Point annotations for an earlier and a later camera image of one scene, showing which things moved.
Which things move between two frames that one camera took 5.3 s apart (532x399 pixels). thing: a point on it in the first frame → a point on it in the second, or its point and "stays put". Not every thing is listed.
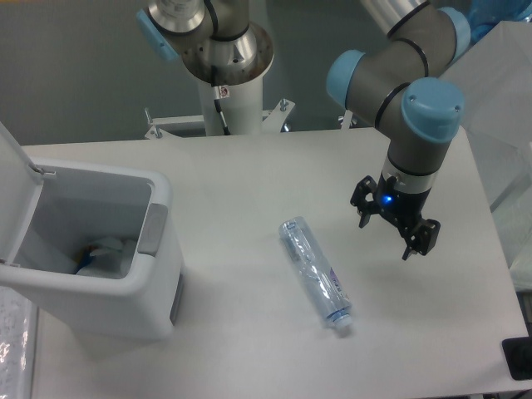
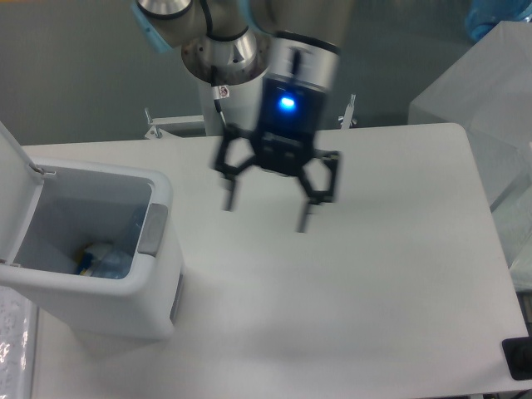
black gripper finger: [365, 199] → [237, 153]
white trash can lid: [20, 186] stays put
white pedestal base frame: [272, 120] stays put
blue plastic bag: [484, 15] stays put
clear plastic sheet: [17, 344] stays put
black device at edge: [518, 352] stays put
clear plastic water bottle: [317, 272] → [113, 264]
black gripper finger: [423, 238] → [319, 178]
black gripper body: [402, 209] → [290, 115]
